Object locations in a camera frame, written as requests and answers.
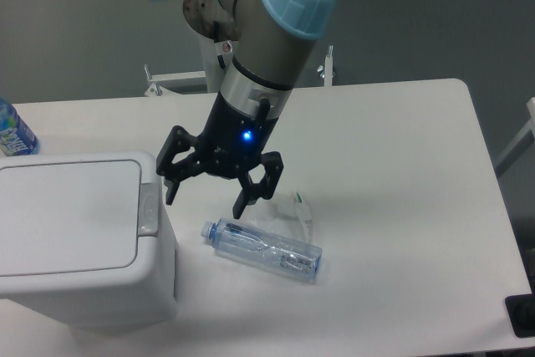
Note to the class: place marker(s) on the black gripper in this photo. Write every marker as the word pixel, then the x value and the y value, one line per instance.
pixel 230 146

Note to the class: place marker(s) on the white push-lid trash can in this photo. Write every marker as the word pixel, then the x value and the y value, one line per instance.
pixel 86 240

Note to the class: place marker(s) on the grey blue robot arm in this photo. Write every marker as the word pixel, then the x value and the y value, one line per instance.
pixel 276 38

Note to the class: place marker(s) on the crumpled clear plastic wrapper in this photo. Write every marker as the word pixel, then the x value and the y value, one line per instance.
pixel 286 214

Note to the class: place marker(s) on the clear empty plastic bottle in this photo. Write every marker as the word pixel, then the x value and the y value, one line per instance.
pixel 270 252

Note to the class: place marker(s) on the blue labelled water bottle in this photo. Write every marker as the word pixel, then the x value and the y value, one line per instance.
pixel 17 139

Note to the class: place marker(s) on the black clamp at table edge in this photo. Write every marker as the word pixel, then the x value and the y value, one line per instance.
pixel 520 309

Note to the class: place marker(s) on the white metal base frame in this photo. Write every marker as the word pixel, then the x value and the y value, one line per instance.
pixel 195 82

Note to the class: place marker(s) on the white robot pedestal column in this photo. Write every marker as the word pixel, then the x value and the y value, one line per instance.
pixel 216 58

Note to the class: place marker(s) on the white frame at right edge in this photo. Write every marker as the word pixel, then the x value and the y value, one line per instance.
pixel 518 145

